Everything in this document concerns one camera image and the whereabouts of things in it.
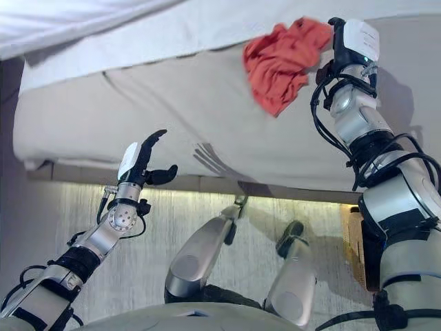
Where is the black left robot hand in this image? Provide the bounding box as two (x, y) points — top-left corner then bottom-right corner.
(116, 129), (179, 190)

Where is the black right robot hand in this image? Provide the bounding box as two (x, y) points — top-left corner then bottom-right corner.
(314, 17), (382, 84)

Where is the orange-red garment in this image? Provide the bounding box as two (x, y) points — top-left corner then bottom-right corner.
(243, 17), (334, 119)

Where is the bed with beige cover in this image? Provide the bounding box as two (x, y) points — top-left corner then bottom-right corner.
(12, 13), (441, 205)

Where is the pale grey bed sheet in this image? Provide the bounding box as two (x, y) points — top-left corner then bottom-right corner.
(20, 13), (345, 89)

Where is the brown wicker basket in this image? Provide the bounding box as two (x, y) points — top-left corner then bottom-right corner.
(340, 203), (369, 289)

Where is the silver left robot leg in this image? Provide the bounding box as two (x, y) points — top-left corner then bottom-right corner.
(164, 203), (247, 305)

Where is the silver robot leg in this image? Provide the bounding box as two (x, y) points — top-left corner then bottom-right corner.
(164, 203), (247, 305)
(263, 220), (318, 327)

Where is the white duvet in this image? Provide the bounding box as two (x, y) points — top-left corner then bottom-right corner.
(0, 0), (304, 61)

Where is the grey robot torso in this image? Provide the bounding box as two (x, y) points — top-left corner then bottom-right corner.
(68, 302), (311, 331)

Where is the silver right robot leg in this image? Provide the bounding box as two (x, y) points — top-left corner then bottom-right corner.
(263, 220), (318, 327)

